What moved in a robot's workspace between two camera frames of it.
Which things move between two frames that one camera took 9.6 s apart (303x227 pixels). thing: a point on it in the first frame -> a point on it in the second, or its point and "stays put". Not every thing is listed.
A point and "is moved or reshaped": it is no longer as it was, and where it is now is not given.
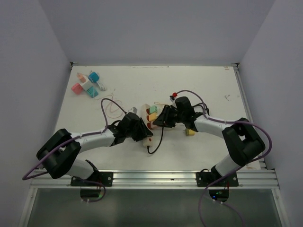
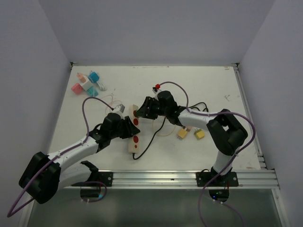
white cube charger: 86,85 stays put
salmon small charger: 81,77 stays put
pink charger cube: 77,88 stays put
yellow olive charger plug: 189,132 -> 199,134
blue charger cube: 93,77 stays put
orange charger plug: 153,116 is moved or reshaped
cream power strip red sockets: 145,113 -> 134,141
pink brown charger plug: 153,126 is moved or reshaped
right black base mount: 205,178 stays put
